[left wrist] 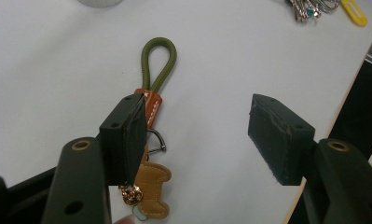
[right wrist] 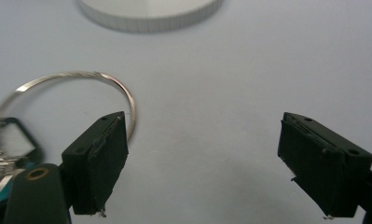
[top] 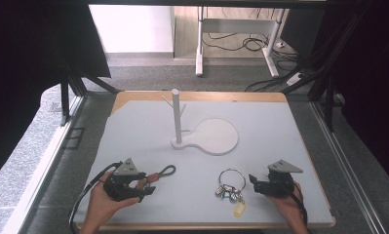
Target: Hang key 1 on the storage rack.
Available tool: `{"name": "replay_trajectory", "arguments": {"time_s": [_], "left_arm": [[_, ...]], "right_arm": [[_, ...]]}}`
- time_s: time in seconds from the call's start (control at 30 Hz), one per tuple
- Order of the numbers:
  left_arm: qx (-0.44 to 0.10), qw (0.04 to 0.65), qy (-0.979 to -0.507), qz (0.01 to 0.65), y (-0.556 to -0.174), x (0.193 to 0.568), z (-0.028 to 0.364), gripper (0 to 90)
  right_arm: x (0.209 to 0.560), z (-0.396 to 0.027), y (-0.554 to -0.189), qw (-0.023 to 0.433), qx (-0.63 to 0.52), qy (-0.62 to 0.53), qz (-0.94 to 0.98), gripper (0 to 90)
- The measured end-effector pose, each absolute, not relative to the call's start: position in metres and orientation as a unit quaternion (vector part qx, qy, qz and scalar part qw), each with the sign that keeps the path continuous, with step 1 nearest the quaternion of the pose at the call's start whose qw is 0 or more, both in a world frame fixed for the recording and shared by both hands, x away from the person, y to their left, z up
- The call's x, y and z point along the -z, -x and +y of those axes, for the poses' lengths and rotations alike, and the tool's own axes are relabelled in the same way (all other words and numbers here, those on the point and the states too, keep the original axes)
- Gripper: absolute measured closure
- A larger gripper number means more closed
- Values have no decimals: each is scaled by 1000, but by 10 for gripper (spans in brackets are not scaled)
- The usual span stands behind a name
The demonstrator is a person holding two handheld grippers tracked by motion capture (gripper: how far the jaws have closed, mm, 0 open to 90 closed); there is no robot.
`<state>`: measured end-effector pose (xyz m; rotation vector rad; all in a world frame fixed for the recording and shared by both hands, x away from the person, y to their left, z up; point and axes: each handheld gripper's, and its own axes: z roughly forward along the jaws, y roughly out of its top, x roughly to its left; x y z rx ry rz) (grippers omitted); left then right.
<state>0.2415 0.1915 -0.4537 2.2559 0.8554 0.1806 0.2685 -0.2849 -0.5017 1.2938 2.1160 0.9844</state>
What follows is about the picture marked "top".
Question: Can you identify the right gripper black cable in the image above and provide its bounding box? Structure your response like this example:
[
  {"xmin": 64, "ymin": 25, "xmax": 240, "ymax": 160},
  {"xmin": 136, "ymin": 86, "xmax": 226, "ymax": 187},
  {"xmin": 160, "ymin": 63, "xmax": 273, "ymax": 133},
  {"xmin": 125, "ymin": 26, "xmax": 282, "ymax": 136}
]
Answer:
[{"xmin": 291, "ymin": 181, "xmax": 310, "ymax": 229}]

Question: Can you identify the grey table mat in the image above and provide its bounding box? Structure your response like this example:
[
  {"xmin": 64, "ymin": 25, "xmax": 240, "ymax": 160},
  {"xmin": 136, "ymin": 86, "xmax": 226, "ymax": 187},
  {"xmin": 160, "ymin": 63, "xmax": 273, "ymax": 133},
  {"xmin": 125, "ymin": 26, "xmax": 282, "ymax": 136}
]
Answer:
[{"xmin": 73, "ymin": 99, "xmax": 334, "ymax": 226}]

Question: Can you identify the white key stand with pegs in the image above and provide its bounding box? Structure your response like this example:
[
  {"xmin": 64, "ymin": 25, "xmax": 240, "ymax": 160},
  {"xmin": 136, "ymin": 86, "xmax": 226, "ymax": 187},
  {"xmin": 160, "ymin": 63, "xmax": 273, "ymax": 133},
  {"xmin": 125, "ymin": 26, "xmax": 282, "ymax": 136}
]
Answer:
[{"xmin": 161, "ymin": 88, "xmax": 240, "ymax": 157}]

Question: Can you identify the white power strip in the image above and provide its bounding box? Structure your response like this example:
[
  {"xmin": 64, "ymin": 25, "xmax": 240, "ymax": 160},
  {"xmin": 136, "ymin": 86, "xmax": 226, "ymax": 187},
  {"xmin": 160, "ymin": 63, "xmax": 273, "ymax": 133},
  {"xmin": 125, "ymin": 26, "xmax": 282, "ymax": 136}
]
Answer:
[{"xmin": 286, "ymin": 72, "xmax": 304, "ymax": 87}]

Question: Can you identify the person's right hand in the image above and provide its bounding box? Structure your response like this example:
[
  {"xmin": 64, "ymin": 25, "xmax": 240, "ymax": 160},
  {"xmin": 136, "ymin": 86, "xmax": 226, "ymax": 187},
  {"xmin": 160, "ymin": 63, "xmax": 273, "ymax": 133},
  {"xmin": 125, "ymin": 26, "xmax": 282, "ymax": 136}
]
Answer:
[{"xmin": 267, "ymin": 181, "xmax": 304, "ymax": 226}]

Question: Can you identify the person's left hand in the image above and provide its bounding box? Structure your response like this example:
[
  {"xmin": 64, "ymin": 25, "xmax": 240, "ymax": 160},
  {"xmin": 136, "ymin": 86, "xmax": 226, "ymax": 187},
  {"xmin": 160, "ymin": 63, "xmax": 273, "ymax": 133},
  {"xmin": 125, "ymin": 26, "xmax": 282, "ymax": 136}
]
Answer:
[{"xmin": 88, "ymin": 170, "xmax": 147, "ymax": 225}]

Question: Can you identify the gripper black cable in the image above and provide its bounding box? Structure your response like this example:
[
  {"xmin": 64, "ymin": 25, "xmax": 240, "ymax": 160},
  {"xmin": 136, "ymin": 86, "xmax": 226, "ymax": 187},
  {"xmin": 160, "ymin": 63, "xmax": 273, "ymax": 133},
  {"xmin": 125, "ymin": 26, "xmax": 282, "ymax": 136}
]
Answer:
[
  {"xmin": 68, "ymin": 161, "xmax": 124, "ymax": 234},
  {"xmin": 291, "ymin": 181, "xmax": 310, "ymax": 229}
]

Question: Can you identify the black curtain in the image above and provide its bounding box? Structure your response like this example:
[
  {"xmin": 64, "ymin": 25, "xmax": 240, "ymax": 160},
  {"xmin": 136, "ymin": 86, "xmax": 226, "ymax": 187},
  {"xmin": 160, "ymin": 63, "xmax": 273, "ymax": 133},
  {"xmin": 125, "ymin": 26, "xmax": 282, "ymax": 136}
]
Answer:
[
  {"xmin": 312, "ymin": 0, "xmax": 389, "ymax": 191},
  {"xmin": 0, "ymin": 0, "xmax": 112, "ymax": 188}
]

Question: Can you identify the white desk frame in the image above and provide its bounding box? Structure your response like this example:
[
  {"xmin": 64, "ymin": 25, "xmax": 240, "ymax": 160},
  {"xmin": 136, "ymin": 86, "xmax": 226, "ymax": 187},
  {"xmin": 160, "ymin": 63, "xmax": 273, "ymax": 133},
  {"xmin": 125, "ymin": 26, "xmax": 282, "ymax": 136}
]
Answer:
[{"xmin": 195, "ymin": 6, "xmax": 286, "ymax": 78}]

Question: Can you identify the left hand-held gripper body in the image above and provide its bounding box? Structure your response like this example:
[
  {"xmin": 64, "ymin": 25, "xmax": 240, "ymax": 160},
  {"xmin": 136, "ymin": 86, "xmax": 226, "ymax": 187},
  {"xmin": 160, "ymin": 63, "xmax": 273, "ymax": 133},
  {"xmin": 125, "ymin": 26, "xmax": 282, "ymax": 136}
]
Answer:
[{"xmin": 102, "ymin": 158, "xmax": 147, "ymax": 203}]

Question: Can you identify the aluminium rail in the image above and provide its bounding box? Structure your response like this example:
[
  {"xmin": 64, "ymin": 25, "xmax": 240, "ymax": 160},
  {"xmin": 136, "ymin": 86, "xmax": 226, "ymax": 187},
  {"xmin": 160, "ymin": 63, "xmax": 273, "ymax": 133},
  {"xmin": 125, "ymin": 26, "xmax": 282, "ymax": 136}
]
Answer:
[
  {"xmin": 0, "ymin": 96, "xmax": 87, "ymax": 234},
  {"xmin": 310, "ymin": 100, "xmax": 389, "ymax": 234}
]

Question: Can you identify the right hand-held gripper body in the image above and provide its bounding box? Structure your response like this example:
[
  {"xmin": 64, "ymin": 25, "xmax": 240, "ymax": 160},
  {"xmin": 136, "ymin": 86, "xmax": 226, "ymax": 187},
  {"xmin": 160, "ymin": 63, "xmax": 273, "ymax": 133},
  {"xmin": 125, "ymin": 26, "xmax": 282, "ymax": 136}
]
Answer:
[{"xmin": 259, "ymin": 159, "xmax": 304, "ymax": 199}]

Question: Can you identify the black floor cables bundle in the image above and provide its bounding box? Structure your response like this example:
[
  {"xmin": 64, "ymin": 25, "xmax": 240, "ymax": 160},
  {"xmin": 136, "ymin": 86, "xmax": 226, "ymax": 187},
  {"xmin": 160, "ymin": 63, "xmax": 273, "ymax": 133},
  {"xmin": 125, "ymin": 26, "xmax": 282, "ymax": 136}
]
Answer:
[{"xmin": 202, "ymin": 31, "xmax": 301, "ymax": 63}]

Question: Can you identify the dark cord loop red clasp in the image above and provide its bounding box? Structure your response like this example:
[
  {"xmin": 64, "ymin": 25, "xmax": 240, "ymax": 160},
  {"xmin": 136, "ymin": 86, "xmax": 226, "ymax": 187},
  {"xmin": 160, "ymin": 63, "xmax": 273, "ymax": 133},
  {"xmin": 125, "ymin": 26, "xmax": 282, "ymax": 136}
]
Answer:
[{"xmin": 144, "ymin": 164, "xmax": 177, "ymax": 183}]

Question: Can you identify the metal key ring with keys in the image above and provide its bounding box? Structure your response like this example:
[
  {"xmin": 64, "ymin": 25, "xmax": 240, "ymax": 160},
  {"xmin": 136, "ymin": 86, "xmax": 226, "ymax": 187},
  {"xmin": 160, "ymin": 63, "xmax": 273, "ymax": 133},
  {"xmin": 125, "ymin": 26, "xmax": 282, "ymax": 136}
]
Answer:
[{"xmin": 214, "ymin": 168, "xmax": 248, "ymax": 218}]

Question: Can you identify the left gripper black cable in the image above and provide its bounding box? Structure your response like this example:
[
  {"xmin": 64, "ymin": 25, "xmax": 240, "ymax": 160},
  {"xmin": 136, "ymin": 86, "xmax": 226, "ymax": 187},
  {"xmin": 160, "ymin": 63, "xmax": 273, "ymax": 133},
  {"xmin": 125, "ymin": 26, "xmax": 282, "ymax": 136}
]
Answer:
[{"xmin": 68, "ymin": 161, "xmax": 124, "ymax": 234}]

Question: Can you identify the black metal stand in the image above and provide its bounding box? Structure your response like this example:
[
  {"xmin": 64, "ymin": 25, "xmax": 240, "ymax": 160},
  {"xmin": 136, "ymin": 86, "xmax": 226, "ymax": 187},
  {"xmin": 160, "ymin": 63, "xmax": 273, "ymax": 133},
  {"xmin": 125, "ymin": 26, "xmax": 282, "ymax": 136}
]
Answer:
[
  {"xmin": 281, "ymin": 9, "xmax": 346, "ymax": 133},
  {"xmin": 58, "ymin": 53, "xmax": 122, "ymax": 128}
]

